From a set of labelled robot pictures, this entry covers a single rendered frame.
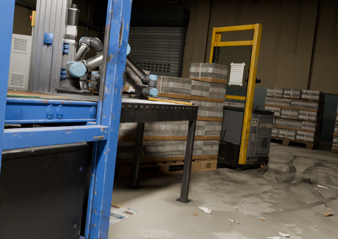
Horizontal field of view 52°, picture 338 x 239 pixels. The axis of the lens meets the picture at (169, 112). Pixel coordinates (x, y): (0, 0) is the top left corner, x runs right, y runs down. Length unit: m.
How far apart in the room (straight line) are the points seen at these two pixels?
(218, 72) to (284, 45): 6.06
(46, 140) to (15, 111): 0.18
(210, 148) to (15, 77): 2.34
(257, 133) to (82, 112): 3.38
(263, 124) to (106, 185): 3.44
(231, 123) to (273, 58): 5.59
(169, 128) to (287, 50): 6.81
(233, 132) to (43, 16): 2.79
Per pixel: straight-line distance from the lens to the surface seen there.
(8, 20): 1.19
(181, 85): 3.83
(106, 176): 1.63
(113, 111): 1.58
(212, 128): 4.25
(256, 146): 4.77
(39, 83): 3.23
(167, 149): 3.80
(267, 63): 10.20
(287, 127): 8.36
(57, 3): 3.30
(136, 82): 3.43
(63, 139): 1.38
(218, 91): 4.28
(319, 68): 9.97
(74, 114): 1.63
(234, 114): 4.77
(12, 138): 1.23
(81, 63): 2.88
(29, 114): 1.46
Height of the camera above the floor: 0.87
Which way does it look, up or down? 3 degrees down
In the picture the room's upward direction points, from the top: 6 degrees clockwise
